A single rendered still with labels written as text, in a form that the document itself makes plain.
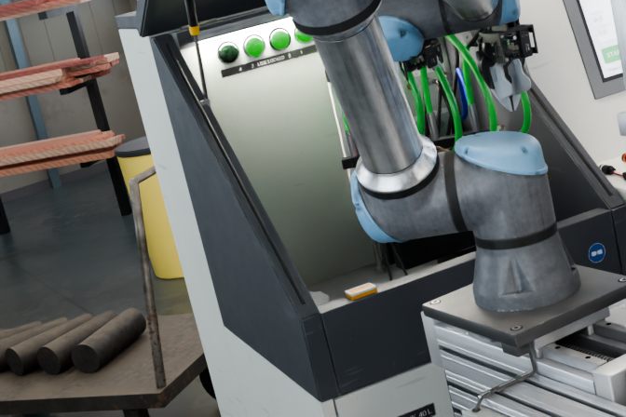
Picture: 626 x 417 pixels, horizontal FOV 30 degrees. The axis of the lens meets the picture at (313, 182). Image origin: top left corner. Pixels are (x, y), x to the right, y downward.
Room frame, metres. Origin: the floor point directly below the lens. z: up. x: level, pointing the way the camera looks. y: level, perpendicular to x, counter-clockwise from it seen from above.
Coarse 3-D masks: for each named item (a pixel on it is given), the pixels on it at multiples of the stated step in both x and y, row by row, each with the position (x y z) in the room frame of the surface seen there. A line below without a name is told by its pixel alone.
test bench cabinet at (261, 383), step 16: (240, 352) 2.40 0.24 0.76; (256, 352) 2.28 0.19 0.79; (240, 368) 2.43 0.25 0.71; (256, 368) 2.30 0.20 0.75; (272, 368) 2.19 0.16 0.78; (240, 384) 2.47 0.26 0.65; (256, 384) 2.34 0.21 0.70; (272, 384) 2.22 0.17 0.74; (288, 384) 2.11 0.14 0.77; (256, 400) 2.37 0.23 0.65; (272, 400) 2.25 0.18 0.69; (288, 400) 2.13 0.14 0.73; (304, 400) 2.03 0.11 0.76; (256, 416) 2.40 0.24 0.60; (272, 416) 2.28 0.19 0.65; (288, 416) 2.16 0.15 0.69; (304, 416) 2.06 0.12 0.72; (320, 416) 1.96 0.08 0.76; (336, 416) 1.95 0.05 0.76
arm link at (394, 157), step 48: (288, 0) 1.38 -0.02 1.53; (336, 0) 1.37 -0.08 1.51; (336, 48) 1.43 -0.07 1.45; (384, 48) 1.46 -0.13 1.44; (336, 96) 1.50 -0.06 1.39; (384, 96) 1.47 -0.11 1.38; (384, 144) 1.51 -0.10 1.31; (432, 144) 1.58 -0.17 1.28; (384, 192) 1.54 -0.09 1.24; (432, 192) 1.55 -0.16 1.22; (384, 240) 1.60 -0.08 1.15
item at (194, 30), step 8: (184, 0) 2.23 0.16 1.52; (192, 0) 2.22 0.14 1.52; (192, 8) 2.23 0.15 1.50; (192, 16) 2.23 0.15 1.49; (192, 24) 2.24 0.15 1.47; (192, 32) 2.25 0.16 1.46; (200, 56) 2.28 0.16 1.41; (200, 64) 2.29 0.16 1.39; (200, 72) 2.29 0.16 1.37; (208, 104) 2.32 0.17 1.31
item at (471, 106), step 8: (464, 64) 2.44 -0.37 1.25; (464, 72) 2.45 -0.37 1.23; (464, 80) 2.45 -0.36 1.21; (472, 96) 2.45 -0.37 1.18; (472, 104) 2.45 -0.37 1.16; (528, 104) 2.24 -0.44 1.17; (472, 112) 2.45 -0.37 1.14; (528, 112) 2.24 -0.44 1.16; (472, 120) 2.45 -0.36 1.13; (528, 120) 2.24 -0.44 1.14; (472, 128) 2.45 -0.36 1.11; (480, 128) 2.45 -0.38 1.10; (528, 128) 2.26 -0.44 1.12
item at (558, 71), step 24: (528, 0) 2.48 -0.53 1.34; (552, 0) 2.50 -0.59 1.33; (552, 24) 2.48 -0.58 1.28; (552, 48) 2.46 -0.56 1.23; (576, 48) 2.48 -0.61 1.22; (528, 72) 2.43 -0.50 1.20; (552, 72) 2.45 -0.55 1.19; (576, 72) 2.46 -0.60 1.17; (552, 96) 2.43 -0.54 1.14; (576, 96) 2.44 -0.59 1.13; (624, 96) 2.48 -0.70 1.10; (576, 120) 2.43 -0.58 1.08; (600, 120) 2.44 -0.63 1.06; (600, 144) 2.43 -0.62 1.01; (624, 144) 2.44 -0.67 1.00
